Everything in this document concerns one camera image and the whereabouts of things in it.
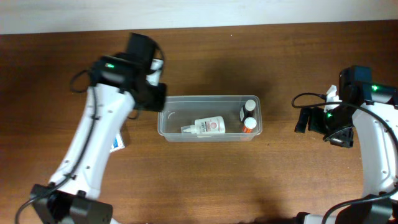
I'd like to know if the orange bottle white cap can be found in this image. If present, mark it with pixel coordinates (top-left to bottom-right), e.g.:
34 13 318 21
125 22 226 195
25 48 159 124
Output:
243 117 257 134

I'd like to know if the black bottle white cap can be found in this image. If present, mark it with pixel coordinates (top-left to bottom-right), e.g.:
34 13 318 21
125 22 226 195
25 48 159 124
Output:
239 100 256 123

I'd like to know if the white Panadol medicine box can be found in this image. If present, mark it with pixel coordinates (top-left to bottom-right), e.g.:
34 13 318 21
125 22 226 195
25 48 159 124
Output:
110 132 125 153

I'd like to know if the white calamine lotion bottle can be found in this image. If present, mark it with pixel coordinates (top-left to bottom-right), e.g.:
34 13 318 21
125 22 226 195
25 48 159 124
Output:
181 116 226 135

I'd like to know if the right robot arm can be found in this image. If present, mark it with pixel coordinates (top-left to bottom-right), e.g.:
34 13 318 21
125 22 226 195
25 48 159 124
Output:
292 65 397 224

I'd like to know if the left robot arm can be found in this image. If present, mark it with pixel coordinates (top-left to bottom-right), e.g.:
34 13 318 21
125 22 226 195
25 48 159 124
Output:
20 33 167 223

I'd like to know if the clear plastic container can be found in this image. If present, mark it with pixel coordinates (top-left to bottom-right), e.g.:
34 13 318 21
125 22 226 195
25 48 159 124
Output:
157 95 262 142

